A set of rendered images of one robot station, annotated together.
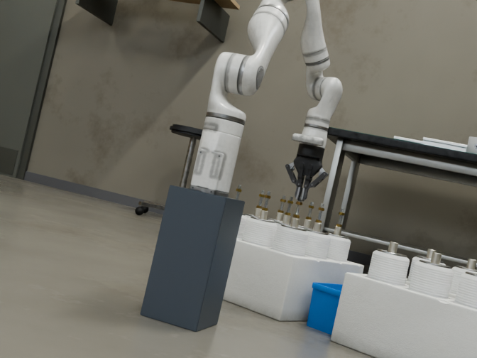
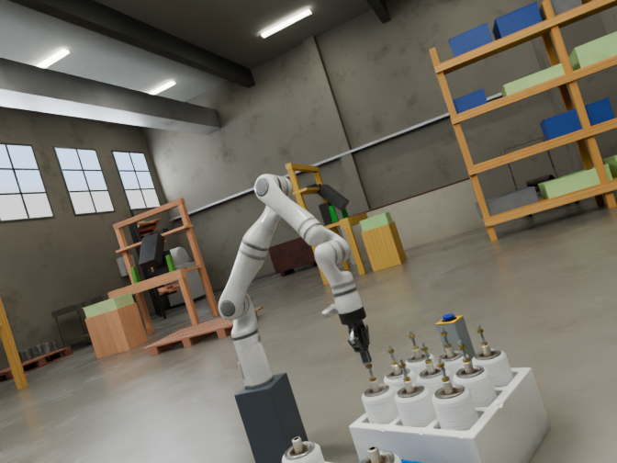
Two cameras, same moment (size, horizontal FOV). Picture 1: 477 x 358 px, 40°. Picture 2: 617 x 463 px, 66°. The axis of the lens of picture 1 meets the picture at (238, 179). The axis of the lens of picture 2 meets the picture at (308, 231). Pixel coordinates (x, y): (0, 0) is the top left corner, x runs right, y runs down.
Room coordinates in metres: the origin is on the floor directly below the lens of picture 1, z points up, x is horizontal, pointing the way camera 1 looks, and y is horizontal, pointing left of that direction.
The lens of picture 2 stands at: (1.95, -1.55, 0.73)
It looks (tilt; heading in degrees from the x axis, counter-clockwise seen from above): 0 degrees down; 94
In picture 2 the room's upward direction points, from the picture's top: 18 degrees counter-clockwise
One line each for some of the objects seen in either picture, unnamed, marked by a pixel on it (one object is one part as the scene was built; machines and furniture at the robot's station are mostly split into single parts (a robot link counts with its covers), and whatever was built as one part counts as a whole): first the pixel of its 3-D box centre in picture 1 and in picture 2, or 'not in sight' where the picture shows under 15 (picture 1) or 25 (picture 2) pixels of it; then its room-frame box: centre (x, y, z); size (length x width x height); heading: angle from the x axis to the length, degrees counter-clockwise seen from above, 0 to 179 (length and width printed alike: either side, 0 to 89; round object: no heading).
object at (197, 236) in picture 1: (194, 256); (274, 425); (1.54, 0.06, 0.15); 0.14 x 0.14 x 0.30; 72
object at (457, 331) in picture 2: not in sight; (463, 364); (2.21, 0.09, 0.16); 0.07 x 0.07 x 0.31; 49
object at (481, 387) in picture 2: not in sight; (480, 404); (2.17, -0.25, 0.16); 0.10 x 0.10 x 0.18
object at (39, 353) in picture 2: not in sight; (27, 360); (-3.92, 6.36, 0.17); 1.20 x 0.83 x 0.34; 72
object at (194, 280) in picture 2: not in sight; (181, 276); (-2.48, 10.94, 0.75); 0.84 x 0.69 x 1.50; 72
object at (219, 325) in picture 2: not in sight; (205, 331); (0.14, 3.76, 0.05); 1.20 x 0.82 x 0.11; 162
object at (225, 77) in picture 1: (231, 90); (239, 315); (1.54, 0.06, 0.54); 0.09 x 0.09 x 0.17; 75
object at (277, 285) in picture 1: (274, 274); (449, 426); (2.08, -0.18, 0.09); 0.39 x 0.39 x 0.18; 49
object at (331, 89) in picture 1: (324, 103); (334, 267); (1.91, -0.19, 0.62); 0.09 x 0.07 x 0.15; 39
